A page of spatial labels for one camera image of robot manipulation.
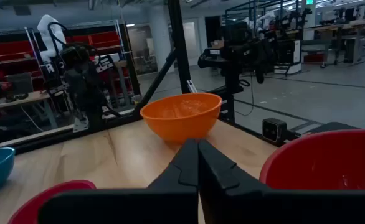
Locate silver metal corner bracket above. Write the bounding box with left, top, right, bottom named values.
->
left=72, top=115, right=90, bottom=134

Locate red plastic bowl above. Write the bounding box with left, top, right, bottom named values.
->
left=7, top=179, right=97, bottom=224
left=258, top=129, right=365, bottom=191

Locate shelf rack with red bins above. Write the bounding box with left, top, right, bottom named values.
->
left=0, top=19, right=141, bottom=103

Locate wooden workbench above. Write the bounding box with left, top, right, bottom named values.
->
left=0, top=90, right=59, bottom=130

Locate black frame post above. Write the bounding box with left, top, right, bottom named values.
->
left=166, top=0, right=192, bottom=95

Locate small black table-level camera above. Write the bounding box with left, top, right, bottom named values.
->
left=261, top=117, right=288, bottom=144

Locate long row of desks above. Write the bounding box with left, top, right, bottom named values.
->
left=303, top=17, right=365, bottom=68

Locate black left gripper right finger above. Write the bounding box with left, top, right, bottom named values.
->
left=198, top=139, right=365, bottom=224

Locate orange plastic bowl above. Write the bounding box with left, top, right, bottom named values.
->
left=140, top=92, right=223, bottom=144

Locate white equipment cart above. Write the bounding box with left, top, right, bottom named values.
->
left=273, top=39, right=303, bottom=75

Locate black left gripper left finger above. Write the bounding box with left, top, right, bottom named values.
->
left=38, top=139, right=199, bottom=224

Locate black background robot station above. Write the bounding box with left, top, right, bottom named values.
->
left=197, top=20, right=279, bottom=124

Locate thin black hanging cable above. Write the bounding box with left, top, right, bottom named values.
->
left=234, top=73, right=255, bottom=118

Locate black diagonal frame brace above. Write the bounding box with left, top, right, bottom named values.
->
left=132, top=49, right=177, bottom=119

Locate dark computer monitor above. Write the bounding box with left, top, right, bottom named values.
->
left=6, top=72, right=34, bottom=96

